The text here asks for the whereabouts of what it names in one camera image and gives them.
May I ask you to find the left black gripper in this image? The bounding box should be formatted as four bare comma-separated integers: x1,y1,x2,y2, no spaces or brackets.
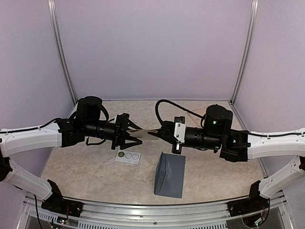
84,114,146,150

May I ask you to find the cream letter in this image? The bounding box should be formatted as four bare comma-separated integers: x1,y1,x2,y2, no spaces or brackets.
127,129,158,140

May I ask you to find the dark blue envelope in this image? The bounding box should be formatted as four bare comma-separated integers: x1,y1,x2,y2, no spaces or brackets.
154,152,185,198

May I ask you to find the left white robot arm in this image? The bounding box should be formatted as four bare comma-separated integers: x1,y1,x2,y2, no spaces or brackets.
0,96,142,212

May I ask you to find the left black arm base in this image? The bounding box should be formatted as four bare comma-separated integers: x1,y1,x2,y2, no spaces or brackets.
41,179,83,218

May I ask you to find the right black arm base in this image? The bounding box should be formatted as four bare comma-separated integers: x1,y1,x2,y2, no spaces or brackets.
227,180,270,217

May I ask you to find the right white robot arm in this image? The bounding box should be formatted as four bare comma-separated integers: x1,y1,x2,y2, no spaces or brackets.
148,104,305,212

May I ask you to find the white sticker sheet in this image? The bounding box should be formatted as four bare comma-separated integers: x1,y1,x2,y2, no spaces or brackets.
115,150,141,165

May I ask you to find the brown ornate certificate paper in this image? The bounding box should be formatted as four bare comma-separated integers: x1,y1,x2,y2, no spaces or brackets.
185,104,219,127

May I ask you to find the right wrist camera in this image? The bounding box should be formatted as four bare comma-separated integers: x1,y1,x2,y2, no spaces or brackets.
173,122,186,144

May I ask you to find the right camera cable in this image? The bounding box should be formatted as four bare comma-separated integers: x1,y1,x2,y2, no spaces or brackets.
154,99,207,125

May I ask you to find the aluminium front rail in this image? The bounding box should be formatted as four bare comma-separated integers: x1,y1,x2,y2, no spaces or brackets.
22,190,286,229

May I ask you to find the left aluminium corner post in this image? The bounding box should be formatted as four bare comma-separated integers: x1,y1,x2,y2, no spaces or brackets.
47,0,77,105

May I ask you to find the aluminium corner post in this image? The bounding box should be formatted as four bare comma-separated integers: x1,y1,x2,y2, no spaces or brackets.
47,0,77,105
230,0,259,106

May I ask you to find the right aluminium corner post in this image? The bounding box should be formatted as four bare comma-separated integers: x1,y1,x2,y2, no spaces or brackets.
230,0,259,106

